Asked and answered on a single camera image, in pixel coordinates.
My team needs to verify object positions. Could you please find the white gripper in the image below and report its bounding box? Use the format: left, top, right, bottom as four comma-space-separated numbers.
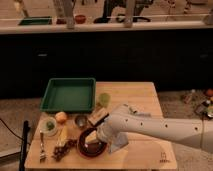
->
84, 120, 118, 146

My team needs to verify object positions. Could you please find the dark brown bowl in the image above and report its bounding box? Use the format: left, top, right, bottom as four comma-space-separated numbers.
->
78, 129, 107, 156

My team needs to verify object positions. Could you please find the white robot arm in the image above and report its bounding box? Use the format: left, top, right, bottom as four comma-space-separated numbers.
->
95, 104, 213, 154

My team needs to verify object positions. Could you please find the green plastic tray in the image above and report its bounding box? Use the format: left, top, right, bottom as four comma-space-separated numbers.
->
40, 78, 96, 113

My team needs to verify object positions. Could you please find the background green tray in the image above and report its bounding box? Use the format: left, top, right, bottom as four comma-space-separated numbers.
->
19, 16, 52, 26

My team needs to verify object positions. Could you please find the blue grey cloth wedge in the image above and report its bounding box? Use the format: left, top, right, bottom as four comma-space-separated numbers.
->
108, 132, 129, 154

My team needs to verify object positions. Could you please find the wooden block brush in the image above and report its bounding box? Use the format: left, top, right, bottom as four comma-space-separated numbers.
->
88, 108, 108, 126

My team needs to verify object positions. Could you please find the small metal cup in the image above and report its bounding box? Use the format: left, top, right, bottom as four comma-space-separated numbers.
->
74, 115, 87, 130

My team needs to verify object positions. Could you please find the green cup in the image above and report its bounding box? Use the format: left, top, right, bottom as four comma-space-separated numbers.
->
99, 93, 110, 107

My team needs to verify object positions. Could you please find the yellow banana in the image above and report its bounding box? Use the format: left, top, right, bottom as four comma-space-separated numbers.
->
57, 126, 68, 147

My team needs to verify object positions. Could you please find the orange fruit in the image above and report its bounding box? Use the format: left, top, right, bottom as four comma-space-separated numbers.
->
55, 112, 68, 124

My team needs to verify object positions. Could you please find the purple grapes bunch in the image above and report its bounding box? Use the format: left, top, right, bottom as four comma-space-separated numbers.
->
52, 139, 77, 161

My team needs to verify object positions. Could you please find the metal fork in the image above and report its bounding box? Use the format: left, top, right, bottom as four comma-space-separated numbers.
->
40, 131, 46, 162

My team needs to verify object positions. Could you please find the black stand pole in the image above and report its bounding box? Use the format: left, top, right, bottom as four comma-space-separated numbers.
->
19, 120, 30, 171

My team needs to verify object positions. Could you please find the background orange bowl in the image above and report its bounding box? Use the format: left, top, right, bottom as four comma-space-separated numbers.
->
75, 15, 86, 24

